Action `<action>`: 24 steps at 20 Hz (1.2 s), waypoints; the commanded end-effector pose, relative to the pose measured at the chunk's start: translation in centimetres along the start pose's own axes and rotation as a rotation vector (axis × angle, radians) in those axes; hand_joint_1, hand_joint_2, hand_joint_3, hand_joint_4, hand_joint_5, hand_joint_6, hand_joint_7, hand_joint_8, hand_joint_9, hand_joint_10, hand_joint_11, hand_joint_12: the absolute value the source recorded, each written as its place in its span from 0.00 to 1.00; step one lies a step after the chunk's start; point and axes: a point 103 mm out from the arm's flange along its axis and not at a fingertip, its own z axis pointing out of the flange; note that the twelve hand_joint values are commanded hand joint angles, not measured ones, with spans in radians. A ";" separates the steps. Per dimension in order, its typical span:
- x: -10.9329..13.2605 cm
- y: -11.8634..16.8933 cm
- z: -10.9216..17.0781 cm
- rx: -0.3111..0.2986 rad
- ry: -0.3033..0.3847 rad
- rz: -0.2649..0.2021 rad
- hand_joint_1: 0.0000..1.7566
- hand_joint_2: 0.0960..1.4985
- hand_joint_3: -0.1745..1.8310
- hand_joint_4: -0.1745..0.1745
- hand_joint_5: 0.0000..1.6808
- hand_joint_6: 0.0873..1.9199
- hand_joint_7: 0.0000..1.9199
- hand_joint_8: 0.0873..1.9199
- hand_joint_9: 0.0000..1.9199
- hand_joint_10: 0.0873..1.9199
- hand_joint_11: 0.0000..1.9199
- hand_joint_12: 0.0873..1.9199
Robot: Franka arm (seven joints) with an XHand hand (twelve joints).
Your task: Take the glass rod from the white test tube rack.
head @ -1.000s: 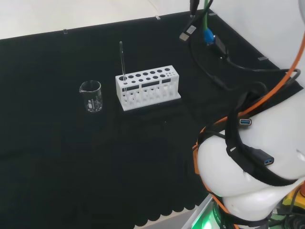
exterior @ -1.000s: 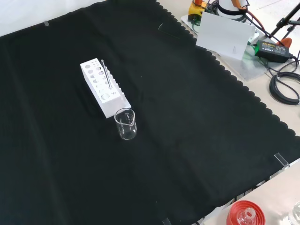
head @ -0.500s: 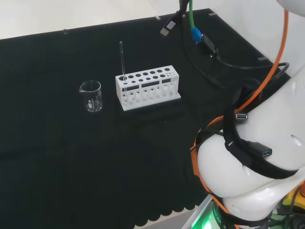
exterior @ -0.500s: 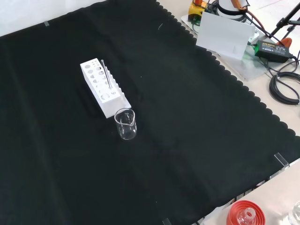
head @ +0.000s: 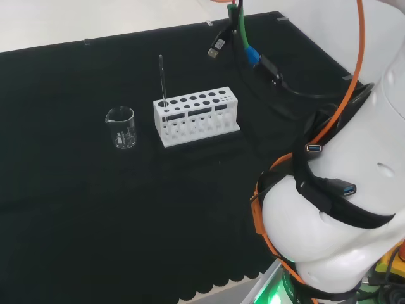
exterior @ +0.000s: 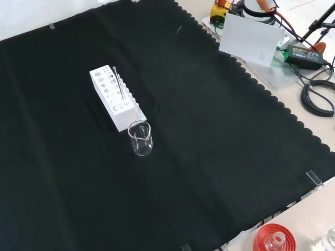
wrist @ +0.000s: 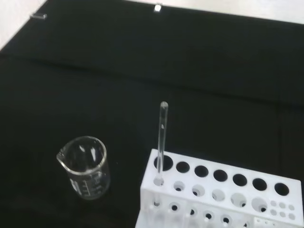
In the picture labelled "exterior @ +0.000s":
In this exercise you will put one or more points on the clear glass rod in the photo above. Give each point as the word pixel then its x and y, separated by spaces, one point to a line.
pixel 119 83

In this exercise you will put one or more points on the white test tube rack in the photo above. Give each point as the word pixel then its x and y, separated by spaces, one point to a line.
pixel 125 119

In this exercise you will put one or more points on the black scalloped cloth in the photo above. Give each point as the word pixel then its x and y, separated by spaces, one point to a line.
pixel 199 136

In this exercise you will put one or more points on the clear glass beaker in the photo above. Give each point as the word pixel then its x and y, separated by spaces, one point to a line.
pixel 140 152

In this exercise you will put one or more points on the pale board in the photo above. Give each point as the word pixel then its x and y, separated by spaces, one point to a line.
pixel 248 39

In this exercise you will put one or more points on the yellow stop button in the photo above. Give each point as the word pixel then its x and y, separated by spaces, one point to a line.
pixel 218 13

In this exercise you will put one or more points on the clear acrylic clip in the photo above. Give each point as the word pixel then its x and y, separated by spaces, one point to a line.
pixel 185 247
pixel 314 178

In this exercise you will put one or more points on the grey tape piece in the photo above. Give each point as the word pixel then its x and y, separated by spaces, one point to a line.
pixel 52 26

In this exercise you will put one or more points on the black power adapter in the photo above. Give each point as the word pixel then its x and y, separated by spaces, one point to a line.
pixel 305 56

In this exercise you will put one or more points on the clear glass flask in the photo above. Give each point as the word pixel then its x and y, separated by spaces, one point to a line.
pixel 275 241

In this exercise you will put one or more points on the black tripod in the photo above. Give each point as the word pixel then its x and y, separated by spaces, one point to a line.
pixel 318 22

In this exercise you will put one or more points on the clear glassware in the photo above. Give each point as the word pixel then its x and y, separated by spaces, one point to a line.
pixel 330 238

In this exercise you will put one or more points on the metal base plate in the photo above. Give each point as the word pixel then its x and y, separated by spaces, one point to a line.
pixel 282 75

